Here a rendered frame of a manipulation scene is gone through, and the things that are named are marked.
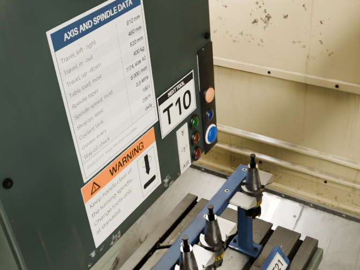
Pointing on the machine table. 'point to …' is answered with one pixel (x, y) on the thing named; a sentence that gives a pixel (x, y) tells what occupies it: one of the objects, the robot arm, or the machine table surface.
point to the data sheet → (104, 80)
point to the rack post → (245, 236)
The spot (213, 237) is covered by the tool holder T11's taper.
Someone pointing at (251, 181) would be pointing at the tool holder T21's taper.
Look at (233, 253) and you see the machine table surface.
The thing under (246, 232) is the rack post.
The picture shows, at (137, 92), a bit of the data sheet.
